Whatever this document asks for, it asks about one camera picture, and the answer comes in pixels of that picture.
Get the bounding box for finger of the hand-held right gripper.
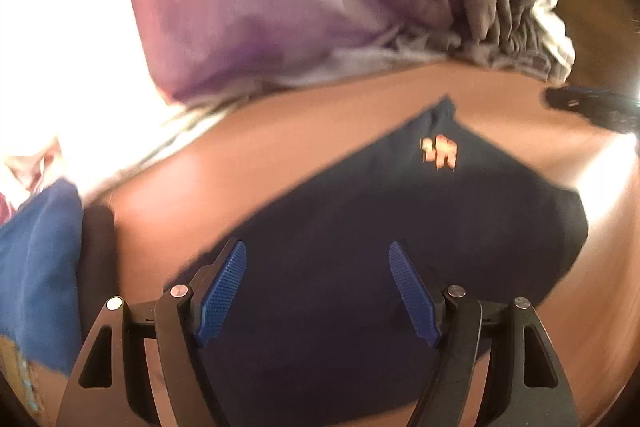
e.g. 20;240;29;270
544;86;640;135

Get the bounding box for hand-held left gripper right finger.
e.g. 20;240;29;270
388;241;581;427

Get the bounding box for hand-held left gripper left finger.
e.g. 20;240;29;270
56;238;247;427

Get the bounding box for dark navy pants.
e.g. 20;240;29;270
165;96;590;427

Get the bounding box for blue folded garment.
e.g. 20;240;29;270
0;179;86;375

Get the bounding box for yellow woven fringed blanket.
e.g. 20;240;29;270
0;337;51;423

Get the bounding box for pink sheer curtain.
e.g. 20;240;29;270
0;0;241;208

